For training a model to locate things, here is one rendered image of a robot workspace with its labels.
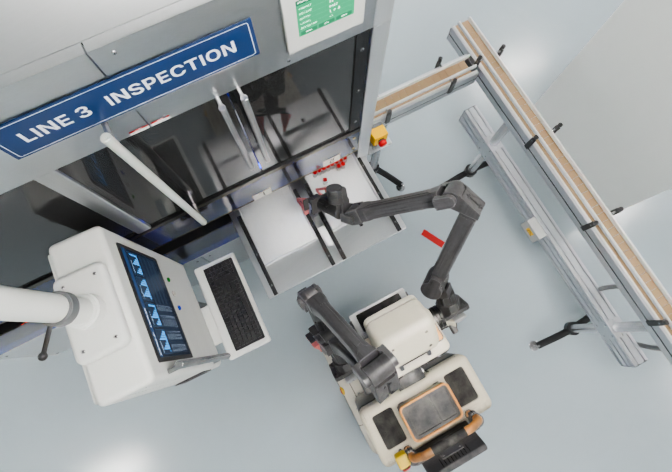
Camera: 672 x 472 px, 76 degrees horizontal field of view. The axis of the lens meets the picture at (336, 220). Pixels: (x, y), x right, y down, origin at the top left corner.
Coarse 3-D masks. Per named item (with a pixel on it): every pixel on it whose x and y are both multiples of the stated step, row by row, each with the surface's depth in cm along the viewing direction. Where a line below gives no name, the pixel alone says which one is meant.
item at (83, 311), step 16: (0, 288) 85; (16, 288) 91; (0, 304) 84; (16, 304) 88; (32, 304) 93; (48, 304) 98; (64, 304) 104; (80, 304) 110; (96, 304) 117; (0, 320) 88; (16, 320) 91; (32, 320) 96; (48, 320) 100; (64, 320) 105; (80, 320) 112; (96, 320) 116; (48, 336) 105
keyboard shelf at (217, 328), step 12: (204, 276) 200; (240, 276) 200; (204, 288) 199; (252, 300) 198; (204, 312) 197; (216, 312) 196; (216, 324) 195; (264, 324) 196; (216, 336) 194; (228, 336) 193; (228, 348) 192; (252, 348) 192
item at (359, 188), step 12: (348, 156) 208; (348, 168) 206; (360, 168) 205; (312, 180) 204; (336, 180) 204; (348, 180) 204; (360, 180) 204; (312, 192) 201; (324, 192) 203; (348, 192) 203; (360, 192) 203; (372, 192) 203; (336, 228) 196
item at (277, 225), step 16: (272, 192) 203; (288, 192) 203; (240, 208) 201; (256, 208) 201; (272, 208) 201; (288, 208) 201; (256, 224) 199; (272, 224) 199; (288, 224) 199; (304, 224) 199; (256, 240) 197; (272, 240) 197; (288, 240) 197; (304, 240) 197; (272, 256) 195
